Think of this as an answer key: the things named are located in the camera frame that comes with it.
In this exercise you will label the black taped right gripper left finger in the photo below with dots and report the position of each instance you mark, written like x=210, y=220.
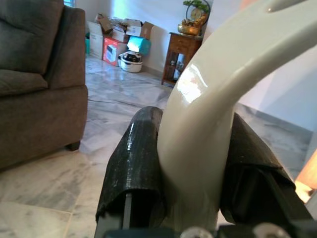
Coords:
x=133, y=161

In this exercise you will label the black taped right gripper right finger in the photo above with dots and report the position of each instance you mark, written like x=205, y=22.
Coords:
x=252, y=168

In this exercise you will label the white round kitchen appliance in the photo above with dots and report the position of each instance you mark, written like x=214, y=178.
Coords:
x=130, y=63

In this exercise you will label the red printed appliance box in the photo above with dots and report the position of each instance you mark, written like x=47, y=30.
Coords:
x=111, y=52

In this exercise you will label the teal box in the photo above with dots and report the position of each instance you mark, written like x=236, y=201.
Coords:
x=140, y=44

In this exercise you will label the small brown wooden cabinet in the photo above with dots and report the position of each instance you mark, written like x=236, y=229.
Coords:
x=180, y=47

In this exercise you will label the tall white cardboard box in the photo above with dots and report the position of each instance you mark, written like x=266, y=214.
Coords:
x=95, y=42

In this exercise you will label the white box with brown flaps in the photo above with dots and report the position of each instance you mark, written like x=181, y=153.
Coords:
x=136, y=28

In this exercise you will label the grey-brown fabric sofa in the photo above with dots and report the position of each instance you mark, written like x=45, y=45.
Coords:
x=32, y=74

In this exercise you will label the open brown cardboard box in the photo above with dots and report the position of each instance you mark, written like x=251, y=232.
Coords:
x=105, y=23

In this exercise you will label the brass ornament with green plant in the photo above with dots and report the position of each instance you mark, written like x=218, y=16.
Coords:
x=192, y=23

